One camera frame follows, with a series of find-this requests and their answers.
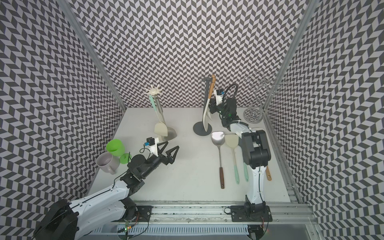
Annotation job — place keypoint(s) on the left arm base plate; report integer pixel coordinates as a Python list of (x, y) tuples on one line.
[(137, 214)]

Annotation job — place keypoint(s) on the aluminium front rail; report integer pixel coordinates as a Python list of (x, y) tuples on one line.
[(196, 219)]

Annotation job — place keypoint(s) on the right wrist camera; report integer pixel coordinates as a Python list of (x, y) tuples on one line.
[(219, 95)]

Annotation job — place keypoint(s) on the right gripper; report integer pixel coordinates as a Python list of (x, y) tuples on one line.
[(212, 107)]

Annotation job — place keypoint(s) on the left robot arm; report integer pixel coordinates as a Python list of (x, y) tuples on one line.
[(71, 220)]

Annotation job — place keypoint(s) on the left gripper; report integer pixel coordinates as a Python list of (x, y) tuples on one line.
[(169, 159)]

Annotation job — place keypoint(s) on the cream spatula wooden handle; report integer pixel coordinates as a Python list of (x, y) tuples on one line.
[(268, 174)]

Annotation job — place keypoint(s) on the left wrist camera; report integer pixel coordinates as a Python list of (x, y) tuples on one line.
[(152, 145)]

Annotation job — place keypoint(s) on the green plastic goblet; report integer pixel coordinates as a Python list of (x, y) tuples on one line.
[(116, 148)]

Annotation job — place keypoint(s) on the grey spatula mint handle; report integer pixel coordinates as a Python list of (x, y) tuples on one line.
[(246, 175)]

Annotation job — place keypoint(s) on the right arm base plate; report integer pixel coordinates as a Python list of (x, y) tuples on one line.
[(252, 214)]

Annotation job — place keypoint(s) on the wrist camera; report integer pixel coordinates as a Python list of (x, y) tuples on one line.
[(219, 95), (152, 145)]

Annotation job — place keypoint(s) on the cream slotted turner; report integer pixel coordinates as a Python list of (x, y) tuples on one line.
[(160, 128)]

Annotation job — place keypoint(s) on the cream turner mint handle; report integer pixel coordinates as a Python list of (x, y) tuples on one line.
[(232, 140)]

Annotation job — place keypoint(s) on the grey ceramic mug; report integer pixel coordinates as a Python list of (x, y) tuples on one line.
[(108, 163)]

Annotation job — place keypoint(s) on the cream spoon brown handle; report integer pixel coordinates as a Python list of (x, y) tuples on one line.
[(212, 85)]

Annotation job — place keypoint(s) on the cream utensil rack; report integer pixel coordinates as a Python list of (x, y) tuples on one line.
[(155, 92)]

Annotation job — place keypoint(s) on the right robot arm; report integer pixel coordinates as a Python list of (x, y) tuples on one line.
[(254, 145)]

